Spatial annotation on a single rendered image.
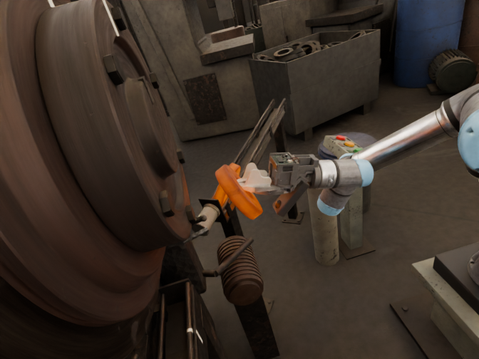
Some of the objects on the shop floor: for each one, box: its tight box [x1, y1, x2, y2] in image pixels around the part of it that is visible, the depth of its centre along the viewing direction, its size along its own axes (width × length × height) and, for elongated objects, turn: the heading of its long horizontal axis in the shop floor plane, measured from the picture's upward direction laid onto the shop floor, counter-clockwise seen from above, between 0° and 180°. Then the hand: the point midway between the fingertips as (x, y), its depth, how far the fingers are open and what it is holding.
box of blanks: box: [248, 29, 381, 142], centre depth 287 cm, size 103×83×77 cm
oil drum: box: [210, 26, 245, 43], centre depth 500 cm, size 59×59×89 cm
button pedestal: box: [323, 135, 376, 260], centre depth 137 cm, size 16×24×62 cm, turn 31°
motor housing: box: [217, 236, 280, 359], centre depth 107 cm, size 13×22×54 cm, turn 31°
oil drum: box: [393, 0, 465, 88], centre depth 303 cm, size 59×59×89 cm
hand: (237, 186), depth 70 cm, fingers closed
